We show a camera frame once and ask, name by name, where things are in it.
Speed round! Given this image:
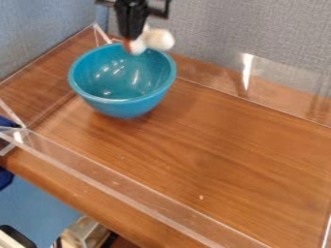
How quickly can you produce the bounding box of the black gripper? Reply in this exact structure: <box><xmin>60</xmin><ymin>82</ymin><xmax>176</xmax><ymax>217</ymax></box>
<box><xmin>95</xmin><ymin>0</ymin><xmax>172</xmax><ymax>40</ymax></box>

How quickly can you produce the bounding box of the brown and white toy mushroom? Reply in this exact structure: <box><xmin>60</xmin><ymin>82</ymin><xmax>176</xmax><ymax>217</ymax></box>
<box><xmin>123</xmin><ymin>24</ymin><xmax>176</xmax><ymax>55</ymax></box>

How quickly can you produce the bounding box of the blue ceramic bowl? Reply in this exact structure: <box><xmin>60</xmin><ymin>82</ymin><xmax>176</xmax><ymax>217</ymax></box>
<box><xmin>67</xmin><ymin>44</ymin><xmax>177</xmax><ymax>118</ymax></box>

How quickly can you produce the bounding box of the clear acrylic table barrier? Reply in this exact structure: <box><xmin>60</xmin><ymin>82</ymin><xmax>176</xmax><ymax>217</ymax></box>
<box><xmin>0</xmin><ymin>28</ymin><xmax>331</xmax><ymax>248</ymax></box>

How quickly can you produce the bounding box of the dark blue cloth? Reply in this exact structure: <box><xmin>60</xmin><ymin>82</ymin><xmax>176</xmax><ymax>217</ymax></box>
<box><xmin>0</xmin><ymin>115</ymin><xmax>21</xmax><ymax>191</ymax></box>

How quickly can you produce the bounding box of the metal table leg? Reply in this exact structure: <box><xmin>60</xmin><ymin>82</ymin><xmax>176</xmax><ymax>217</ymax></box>
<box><xmin>50</xmin><ymin>216</ymin><xmax>109</xmax><ymax>248</ymax></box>

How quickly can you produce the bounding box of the black object bottom left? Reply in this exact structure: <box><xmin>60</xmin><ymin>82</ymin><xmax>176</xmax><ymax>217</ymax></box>
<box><xmin>0</xmin><ymin>225</ymin><xmax>37</xmax><ymax>248</ymax></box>

